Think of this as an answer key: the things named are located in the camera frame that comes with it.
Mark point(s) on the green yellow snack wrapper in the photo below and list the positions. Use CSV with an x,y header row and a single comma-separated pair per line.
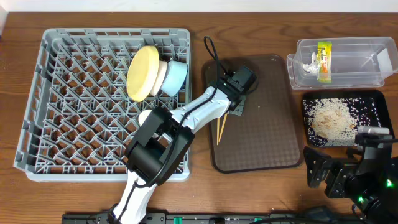
x,y
324,62

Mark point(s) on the pink white bowl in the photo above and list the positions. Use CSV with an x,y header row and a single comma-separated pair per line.
x,y
159,78

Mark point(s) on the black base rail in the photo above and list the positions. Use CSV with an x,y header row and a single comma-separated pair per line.
x,y
163,218

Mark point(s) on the wooden chopstick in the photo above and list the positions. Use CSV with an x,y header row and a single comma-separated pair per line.
x,y
218,131
222,125

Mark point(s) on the spilled rice food waste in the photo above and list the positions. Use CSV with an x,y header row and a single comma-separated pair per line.
x,y
335,121

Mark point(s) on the white cup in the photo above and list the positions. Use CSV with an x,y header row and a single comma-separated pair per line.
x,y
143,116

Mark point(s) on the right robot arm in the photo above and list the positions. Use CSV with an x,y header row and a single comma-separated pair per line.
x,y
381,207

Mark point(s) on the dark brown serving tray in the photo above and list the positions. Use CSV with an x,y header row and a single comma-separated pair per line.
x,y
269,134

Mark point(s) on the light blue bowl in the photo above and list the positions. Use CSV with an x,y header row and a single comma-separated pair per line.
x,y
174,78

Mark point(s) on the yellow round plate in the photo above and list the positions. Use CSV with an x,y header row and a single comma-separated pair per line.
x,y
142,73

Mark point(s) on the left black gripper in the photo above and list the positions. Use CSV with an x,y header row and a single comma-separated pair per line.
x,y
237,106

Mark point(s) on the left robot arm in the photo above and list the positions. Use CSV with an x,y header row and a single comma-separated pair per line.
x,y
160,144

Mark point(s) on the clear plastic bin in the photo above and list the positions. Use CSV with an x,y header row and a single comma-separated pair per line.
x,y
356,62

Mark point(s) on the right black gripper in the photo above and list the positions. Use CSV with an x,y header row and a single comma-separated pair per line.
x,y
325,171

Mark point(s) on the white tissue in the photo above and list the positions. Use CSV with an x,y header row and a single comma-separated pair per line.
x,y
313,67

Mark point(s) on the black rectangular tray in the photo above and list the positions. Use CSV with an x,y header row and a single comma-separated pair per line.
x,y
376,95

